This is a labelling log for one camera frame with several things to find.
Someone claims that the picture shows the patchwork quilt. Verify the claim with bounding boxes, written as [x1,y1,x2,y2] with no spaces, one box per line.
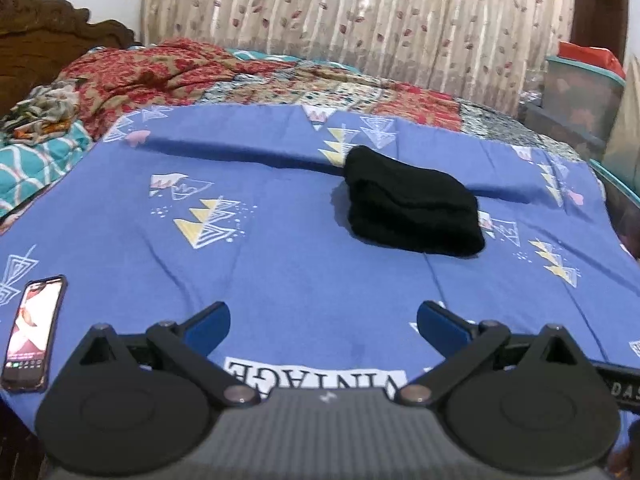
[200,49,588,162]

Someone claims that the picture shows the dark wooden cabinet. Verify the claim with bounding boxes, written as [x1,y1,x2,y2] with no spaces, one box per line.
[570,0,632,67]

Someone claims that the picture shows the red cloth item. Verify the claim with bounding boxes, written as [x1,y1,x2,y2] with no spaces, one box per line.
[556,40,627,79]

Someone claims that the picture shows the black pants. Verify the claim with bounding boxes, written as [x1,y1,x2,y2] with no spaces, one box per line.
[342,145,487,259]

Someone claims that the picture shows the teal patterned quilt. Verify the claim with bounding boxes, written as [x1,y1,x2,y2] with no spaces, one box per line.
[0,119,97,217]

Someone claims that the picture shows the grey storage box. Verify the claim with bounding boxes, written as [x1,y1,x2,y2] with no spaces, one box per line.
[519,99,622,164]

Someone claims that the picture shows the carved wooden headboard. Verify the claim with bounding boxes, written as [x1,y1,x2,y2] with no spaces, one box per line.
[0,0,142,117]

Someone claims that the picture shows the red floral blanket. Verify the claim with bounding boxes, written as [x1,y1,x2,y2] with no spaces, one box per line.
[54,36,303,142]

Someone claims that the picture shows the beige leaf print curtain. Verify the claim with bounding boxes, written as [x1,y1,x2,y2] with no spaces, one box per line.
[140,0,581,122]

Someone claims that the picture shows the crumpled floral cloth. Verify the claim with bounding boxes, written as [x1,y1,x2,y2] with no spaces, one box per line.
[0,79,84,147]

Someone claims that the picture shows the teal rimmed storage bin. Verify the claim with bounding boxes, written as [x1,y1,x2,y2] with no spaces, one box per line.
[589,157,640,262]

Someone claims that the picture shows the beige bundle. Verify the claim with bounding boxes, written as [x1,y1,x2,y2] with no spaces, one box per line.
[602,55,640,183]

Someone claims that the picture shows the clear storage box teal lid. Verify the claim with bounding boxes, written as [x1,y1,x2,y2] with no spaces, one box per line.
[544,54,628,147]

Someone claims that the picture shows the blue printed bedsheet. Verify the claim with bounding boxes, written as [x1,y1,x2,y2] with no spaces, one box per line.
[0,102,640,463]

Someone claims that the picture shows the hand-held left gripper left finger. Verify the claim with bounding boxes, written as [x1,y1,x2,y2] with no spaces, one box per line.
[66,301,261,408]

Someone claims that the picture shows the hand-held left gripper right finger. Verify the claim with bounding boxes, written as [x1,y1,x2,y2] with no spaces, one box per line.
[395,301,587,407]

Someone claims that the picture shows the smartphone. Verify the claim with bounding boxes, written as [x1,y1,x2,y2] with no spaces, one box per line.
[0,274,69,394]

